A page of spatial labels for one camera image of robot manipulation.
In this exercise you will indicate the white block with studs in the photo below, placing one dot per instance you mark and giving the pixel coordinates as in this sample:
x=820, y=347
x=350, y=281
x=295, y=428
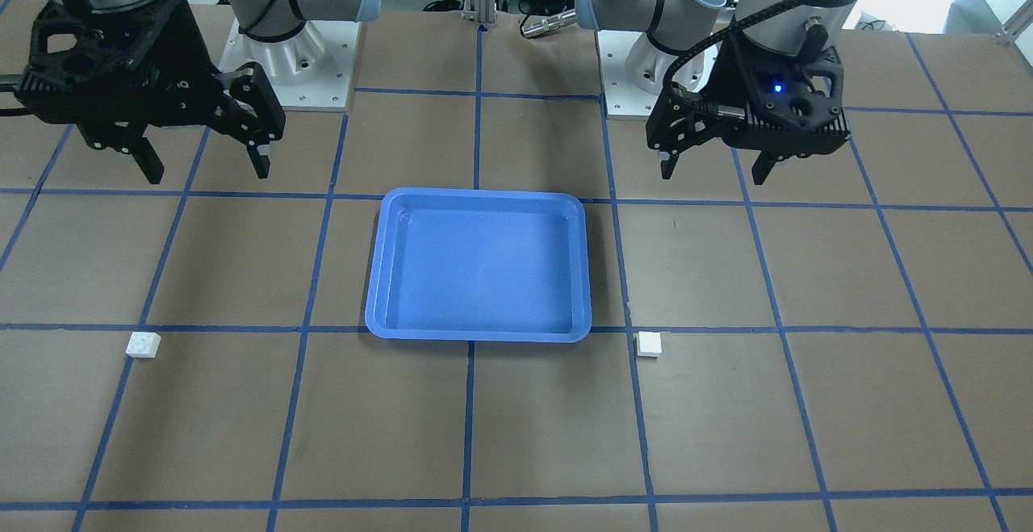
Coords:
x=143, y=344

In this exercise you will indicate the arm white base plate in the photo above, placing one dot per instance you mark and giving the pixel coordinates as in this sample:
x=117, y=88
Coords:
x=632, y=69
x=323, y=64

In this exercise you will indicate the blue plastic tray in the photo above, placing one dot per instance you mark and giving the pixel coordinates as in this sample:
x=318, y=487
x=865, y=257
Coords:
x=476, y=265

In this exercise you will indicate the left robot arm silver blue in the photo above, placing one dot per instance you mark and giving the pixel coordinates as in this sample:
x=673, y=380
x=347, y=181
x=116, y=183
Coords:
x=694, y=30

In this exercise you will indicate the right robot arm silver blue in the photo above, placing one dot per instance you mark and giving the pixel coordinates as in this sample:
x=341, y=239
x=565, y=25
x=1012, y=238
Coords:
x=267, y=21

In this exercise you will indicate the white square block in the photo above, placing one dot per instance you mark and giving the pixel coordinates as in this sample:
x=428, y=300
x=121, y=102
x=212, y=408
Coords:
x=648, y=344

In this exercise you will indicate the silver cylindrical connector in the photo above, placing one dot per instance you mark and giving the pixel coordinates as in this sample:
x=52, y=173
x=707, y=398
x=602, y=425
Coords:
x=548, y=24

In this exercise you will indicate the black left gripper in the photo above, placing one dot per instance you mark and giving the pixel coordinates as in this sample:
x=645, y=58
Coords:
x=733, y=73

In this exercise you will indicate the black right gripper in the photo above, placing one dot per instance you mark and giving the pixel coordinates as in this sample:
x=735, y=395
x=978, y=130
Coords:
x=187, y=41

